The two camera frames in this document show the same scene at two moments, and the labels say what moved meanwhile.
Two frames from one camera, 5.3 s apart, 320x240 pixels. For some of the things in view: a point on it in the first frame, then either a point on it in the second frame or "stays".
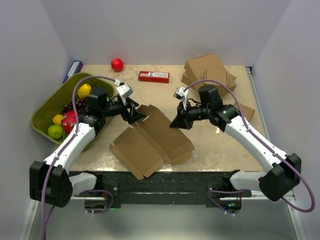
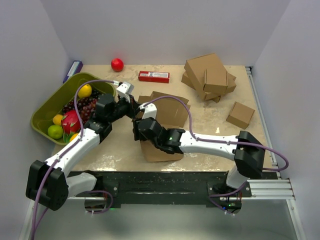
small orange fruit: [57, 119] stays
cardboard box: [151, 142] to [171, 112]
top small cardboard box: [223, 77] stays
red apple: [117, 64] stays
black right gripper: [182, 120] to [138, 135]
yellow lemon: [84, 90] stays
